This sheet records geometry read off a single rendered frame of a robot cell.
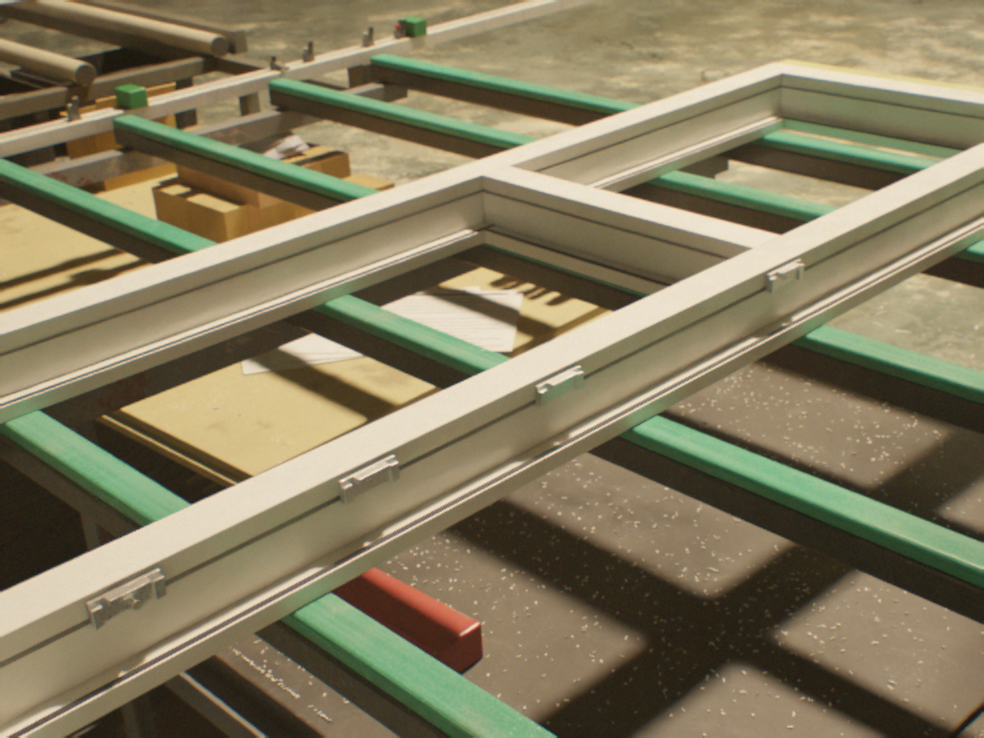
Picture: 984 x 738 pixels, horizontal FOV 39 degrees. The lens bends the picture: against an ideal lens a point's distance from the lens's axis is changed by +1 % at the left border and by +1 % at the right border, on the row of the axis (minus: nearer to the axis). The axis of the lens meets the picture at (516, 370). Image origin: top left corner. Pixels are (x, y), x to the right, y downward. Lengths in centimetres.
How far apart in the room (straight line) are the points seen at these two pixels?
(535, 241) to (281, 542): 65
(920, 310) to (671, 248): 224
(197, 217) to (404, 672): 146
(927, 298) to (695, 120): 191
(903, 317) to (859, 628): 221
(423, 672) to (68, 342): 56
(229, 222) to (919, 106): 103
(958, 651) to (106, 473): 78
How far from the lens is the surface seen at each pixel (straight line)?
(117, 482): 113
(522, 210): 151
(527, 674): 131
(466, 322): 189
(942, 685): 132
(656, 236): 138
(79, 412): 140
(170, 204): 230
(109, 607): 88
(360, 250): 145
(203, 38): 289
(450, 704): 84
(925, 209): 148
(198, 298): 135
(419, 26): 257
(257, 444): 164
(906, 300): 363
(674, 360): 118
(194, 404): 176
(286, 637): 95
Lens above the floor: 139
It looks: 26 degrees down
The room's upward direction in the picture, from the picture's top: 3 degrees counter-clockwise
